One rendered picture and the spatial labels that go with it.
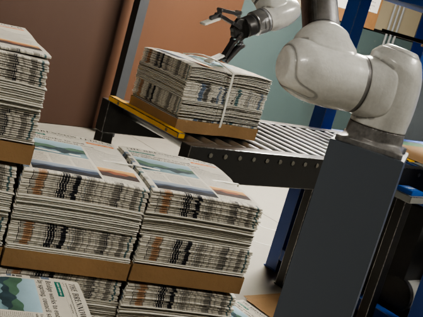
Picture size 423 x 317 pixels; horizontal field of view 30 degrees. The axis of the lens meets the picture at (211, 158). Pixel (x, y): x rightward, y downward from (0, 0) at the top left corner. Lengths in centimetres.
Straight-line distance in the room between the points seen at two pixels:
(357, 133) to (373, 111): 8
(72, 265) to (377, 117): 87
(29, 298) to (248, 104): 135
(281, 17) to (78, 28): 313
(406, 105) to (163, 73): 92
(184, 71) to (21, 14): 312
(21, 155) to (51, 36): 409
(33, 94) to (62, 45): 416
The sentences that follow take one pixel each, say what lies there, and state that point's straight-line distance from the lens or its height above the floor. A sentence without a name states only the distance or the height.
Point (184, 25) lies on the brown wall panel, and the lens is 635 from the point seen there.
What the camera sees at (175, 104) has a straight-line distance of 260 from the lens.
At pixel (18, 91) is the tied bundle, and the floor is 99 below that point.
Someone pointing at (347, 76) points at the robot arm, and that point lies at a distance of 202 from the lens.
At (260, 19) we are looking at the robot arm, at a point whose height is 123.
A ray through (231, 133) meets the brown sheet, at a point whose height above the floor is 82.
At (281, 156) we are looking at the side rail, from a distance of 277.
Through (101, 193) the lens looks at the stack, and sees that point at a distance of 174.
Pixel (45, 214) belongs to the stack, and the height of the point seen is 74.
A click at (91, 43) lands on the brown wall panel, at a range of 592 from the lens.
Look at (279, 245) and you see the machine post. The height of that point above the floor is 14.
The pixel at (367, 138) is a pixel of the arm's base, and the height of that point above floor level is 103.
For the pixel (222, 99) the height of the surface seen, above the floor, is 94.
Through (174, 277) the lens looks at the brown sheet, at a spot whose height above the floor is 63.
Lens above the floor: 130
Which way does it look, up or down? 12 degrees down
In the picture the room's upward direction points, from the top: 16 degrees clockwise
